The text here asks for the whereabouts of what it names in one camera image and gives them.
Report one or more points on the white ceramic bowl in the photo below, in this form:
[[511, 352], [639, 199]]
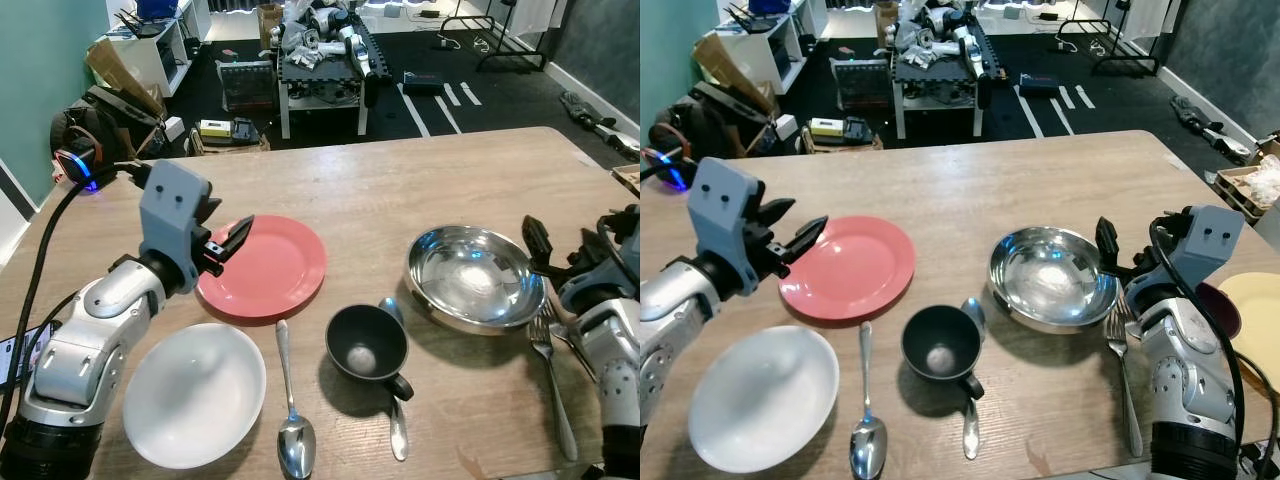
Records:
[[195, 395], [765, 400]]

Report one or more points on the black plug with blue light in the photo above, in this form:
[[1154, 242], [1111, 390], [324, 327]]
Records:
[[672, 172], [78, 165]]

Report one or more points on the white cart with robot parts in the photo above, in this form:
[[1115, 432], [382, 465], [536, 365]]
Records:
[[940, 65], [325, 65]]

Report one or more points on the small white box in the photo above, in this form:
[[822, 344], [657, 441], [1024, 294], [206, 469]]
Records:
[[174, 128], [786, 125]]

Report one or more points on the large silver spoon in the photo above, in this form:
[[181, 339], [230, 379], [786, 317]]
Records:
[[296, 445], [867, 445]]

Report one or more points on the black tool on floor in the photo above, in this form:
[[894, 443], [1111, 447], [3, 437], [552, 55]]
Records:
[[1210, 125], [595, 115]]

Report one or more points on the dark maroon bowl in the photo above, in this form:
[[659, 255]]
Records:
[[1222, 310]]

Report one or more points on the white shelf unit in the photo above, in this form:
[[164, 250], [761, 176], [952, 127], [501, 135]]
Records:
[[150, 55], [770, 50]]

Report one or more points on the brown cardboard sheet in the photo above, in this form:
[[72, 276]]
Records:
[[120, 75], [730, 70]]

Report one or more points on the black plastic crate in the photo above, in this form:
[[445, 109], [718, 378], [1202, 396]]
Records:
[[247, 85], [865, 83]]

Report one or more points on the black smartphone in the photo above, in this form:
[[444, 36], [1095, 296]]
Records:
[[22, 355]]

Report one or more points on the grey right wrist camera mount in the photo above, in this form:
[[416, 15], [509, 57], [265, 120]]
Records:
[[630, 255], [1212, 245]]

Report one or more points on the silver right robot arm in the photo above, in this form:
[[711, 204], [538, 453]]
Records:
[[612, 350], [1185, 370]]

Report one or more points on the wooden crate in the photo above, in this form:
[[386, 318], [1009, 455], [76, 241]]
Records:
[[1250, 185], [628, 178]]

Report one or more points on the silver cutlery piece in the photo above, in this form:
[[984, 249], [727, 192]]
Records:
[[575, 350]]

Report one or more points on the small silver spoon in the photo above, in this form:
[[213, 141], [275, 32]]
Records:
[[970, 430], [398, 430]]

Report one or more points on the black backpack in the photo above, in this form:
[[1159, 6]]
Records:
[[700, 120], [95, 125]]

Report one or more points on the pale yellow plate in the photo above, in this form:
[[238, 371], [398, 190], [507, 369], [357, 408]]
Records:
[[1258, 320]]

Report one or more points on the brown paper bag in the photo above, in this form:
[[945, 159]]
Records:
[[886, 22], [270, 25]]

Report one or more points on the dark blue flat box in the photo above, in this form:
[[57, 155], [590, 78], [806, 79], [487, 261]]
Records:
[[424, 83], [1040, 84]]

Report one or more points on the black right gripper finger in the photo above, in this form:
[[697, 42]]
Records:
[[1108, 245], [1172, 220], [538, 245], [620, 225]]

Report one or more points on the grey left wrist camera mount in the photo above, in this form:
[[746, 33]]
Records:
[[168, 215], [722, 215]]

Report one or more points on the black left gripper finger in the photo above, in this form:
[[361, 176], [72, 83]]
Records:
[[234, 243], [211, 215], [803, 243], [775, 220]]

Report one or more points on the silver fork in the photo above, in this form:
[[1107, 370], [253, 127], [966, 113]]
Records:
[[555, 390], [1128, 395]]

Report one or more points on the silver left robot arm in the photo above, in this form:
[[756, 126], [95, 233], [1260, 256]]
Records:
[[90, 320], [668, 320]]

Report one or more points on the red round plate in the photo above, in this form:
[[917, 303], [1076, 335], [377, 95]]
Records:
[[855, 270], [270, 270]]

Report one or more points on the shiny steel bowl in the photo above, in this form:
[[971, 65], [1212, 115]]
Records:
[[475, 275], [1050, 275]]

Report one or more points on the yellow and black battery charger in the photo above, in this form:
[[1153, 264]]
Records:
[[835, 128], [225, 130]]

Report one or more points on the black metal rack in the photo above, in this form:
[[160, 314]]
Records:
[[510, 45], [1125, 50]]

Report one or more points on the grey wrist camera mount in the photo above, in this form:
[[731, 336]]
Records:
[[630, 255], [168, 215], [1212, 245], [722, 215]]

